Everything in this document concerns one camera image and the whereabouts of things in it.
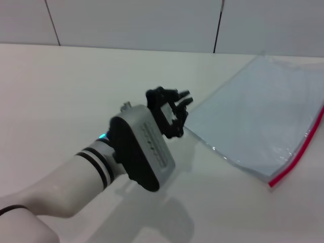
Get silver black wrist camera box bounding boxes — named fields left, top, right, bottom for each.
left=108, top=103, right=176, bottom=192

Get clear document bag red zip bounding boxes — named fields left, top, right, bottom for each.
left=182, top=53, right=324, bottom=194

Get pale blue paper sheets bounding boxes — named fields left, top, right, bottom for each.
left=187, top=57, right=324, bottom=183

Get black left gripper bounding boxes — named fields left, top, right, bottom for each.
left=145, top=86, right=195, bottom=139

